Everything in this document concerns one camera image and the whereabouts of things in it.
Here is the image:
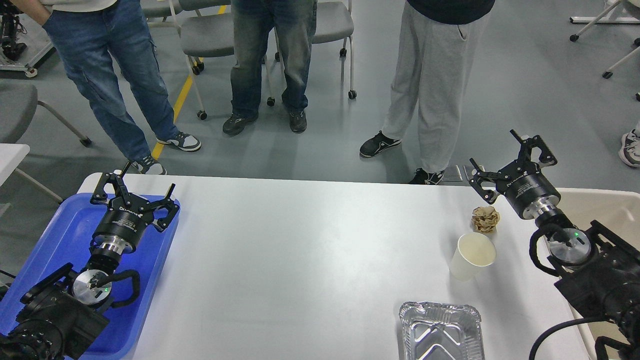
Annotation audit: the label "person in grey sweatpants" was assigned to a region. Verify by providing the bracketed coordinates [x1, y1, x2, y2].
[359, 0, 495, 185]

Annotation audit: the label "person in dark jeans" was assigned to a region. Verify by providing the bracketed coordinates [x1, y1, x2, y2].
[222, 0, 318, 137]

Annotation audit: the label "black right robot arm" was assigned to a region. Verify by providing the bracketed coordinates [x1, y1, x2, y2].
[469, 130, 640, 360]

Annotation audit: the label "grey chair left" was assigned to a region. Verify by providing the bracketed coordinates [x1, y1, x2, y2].
[0, 83, 92, 204]

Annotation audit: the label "white side table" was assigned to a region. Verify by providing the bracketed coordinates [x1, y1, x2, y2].
[0, 143, 30, 186]

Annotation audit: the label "grey chair right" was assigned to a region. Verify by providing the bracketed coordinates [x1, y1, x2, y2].
[274, 0, 358, 100]

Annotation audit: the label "white chair legs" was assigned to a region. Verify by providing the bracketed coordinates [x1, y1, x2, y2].
[569, 0, 640, 79]

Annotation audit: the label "grey chair middle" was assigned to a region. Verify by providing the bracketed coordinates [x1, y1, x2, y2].
[142, 0, 276, 121]

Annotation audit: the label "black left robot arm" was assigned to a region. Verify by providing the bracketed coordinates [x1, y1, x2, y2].
[1, 173, 180, 360]

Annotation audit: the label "grey chair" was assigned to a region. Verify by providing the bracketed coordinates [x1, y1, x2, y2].
[0, 83, 92, 204]
[142, 0, 276, 121]
[274, 0, 358, 100]

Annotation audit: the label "person in blue jeans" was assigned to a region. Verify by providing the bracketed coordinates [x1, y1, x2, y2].
[13, 0, 202, 175]

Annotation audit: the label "crumpled brown paper ball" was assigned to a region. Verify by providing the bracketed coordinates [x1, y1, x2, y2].
[471, 206, 501, 234]

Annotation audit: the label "white sneaker at right edge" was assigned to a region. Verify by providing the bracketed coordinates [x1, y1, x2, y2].
[618, 129, 640, 168]

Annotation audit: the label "blue plastic tray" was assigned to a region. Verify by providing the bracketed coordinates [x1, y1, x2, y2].
[0, 193, 179, 360]

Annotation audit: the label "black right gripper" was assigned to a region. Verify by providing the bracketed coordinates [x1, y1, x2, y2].
[468, 129, 562, 220]

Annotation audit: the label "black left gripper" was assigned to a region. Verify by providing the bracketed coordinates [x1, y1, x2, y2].
[90, 161, 180, 254]

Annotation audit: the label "beige plastic bin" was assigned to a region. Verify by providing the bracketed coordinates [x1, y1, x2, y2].
[558, 187, 640, 360]

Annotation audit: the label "white paper cup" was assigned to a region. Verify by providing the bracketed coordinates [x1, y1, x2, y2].
[449, 232, 497, 281]

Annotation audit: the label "aluminium foil tray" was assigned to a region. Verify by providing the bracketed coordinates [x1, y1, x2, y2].
[398, 301, 485, 360]

